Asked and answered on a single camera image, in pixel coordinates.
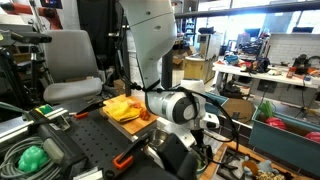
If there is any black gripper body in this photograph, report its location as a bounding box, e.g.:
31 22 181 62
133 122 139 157
191 128 214 158

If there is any brown plush toy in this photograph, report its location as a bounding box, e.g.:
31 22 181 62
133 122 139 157
242 159 260 177

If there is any orange plush toy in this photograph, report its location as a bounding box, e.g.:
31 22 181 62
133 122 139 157
139 107 153 122

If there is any blue plush toy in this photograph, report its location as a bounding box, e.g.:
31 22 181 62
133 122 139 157
256 159 280 175

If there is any spotted tan plush toy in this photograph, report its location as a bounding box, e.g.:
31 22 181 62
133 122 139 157
255 169 285 180

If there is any pink plush toy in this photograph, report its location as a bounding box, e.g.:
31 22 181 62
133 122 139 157
128 100 143 110

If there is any yellow towel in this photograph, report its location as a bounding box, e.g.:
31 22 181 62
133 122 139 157
104 99 142 123

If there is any toy stove top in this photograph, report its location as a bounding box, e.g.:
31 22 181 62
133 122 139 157
213 146 320 180

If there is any white sink unit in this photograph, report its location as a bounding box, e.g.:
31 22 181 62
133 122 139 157
156 116 228 168

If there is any green patterned bowl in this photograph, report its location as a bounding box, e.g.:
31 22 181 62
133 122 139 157
194 156 210 177

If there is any steel bowl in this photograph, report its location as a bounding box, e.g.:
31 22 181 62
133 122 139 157
146 128 171 149

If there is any round brown board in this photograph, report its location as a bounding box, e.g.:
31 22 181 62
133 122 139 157
220 97 257 125

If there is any wooden cabinet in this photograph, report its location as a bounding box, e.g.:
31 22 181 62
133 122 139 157
183 54 218 88

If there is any green toy vegetable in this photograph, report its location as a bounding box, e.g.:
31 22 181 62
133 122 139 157
258 99 278 118

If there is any red toy vegetable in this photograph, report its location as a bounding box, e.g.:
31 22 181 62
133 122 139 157
304 130 320 144
265 116 288 131

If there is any cardboard box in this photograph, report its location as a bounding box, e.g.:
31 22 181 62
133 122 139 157
172 46 197 71

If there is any white work table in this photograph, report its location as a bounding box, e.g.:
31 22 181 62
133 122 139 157
212 61 320 90

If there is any black perforated board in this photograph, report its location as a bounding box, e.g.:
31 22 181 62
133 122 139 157
63 106 174 180

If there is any grey wood-plank panel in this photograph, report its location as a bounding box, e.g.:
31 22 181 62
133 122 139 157
126 28 148 101

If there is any grey office chair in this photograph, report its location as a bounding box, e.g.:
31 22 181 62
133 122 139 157
42 29 104 104

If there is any green yellow sponge block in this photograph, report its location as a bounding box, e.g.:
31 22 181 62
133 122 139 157
34 103 55 116

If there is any green rubber turtle toy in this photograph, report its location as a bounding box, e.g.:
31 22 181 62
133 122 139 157
17 145 50 174

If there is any black tripod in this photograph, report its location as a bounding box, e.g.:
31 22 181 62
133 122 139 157
28 43 54 104

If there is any black clamp mount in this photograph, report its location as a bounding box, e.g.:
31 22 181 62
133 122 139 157
155 133 200 180

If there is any orange-handled bar clamp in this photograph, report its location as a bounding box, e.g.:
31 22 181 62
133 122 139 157
112 132 152 171

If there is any small orange-handled clamp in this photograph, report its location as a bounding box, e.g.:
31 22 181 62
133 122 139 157
68 99 107 121

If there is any black metal frame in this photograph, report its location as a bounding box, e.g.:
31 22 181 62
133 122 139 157
121 0 320 116

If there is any aluminium rail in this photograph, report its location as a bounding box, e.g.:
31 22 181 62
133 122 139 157
0 106 70 144

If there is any grey coiled cable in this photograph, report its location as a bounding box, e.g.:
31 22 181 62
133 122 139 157
0 134 64 180

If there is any black bar camera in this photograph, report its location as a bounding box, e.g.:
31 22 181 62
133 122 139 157
9 31 53 44

